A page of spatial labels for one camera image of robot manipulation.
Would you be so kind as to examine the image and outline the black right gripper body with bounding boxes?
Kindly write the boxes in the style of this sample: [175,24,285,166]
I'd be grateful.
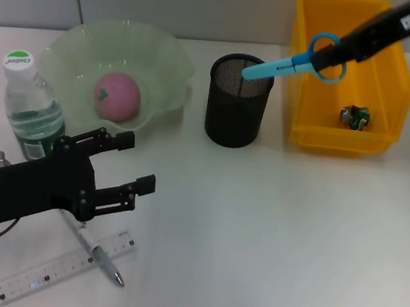
[337,0,410,72]

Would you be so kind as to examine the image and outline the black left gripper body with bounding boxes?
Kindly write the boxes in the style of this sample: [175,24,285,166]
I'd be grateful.
[0,124,103,240]

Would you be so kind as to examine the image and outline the pink toy peach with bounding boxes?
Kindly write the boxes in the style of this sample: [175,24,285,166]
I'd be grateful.
[89,69,145,126]

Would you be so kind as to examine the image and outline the green plastic wrapper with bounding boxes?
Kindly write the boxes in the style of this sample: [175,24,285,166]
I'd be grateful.
[337,102,372,132]

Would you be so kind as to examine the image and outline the blue scissors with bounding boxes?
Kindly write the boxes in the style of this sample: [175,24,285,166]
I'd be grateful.
[240,20,353,94]

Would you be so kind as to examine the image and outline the clear water bottle green label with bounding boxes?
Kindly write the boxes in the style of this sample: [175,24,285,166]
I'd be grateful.
[0,47,77,165]

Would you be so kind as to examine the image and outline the transparent plastic ruler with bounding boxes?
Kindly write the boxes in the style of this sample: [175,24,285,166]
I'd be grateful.
[0,211,141,307]

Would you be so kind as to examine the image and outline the translucent green wavy fruit plate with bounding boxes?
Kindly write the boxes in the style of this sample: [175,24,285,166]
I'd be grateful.
[30,8,203,154]

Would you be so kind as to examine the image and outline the grey silver pen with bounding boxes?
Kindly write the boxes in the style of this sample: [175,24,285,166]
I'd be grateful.
[49,209,135,289]

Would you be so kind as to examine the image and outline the black mesh pen holder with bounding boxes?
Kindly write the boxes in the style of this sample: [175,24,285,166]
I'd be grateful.
[200,49,278,154]

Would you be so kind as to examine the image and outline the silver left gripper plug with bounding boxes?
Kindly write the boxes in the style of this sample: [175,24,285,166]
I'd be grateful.
[0,150,14,169]

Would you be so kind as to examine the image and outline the yellow plastic bin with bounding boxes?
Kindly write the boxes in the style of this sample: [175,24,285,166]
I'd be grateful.
[274,0,410,167]

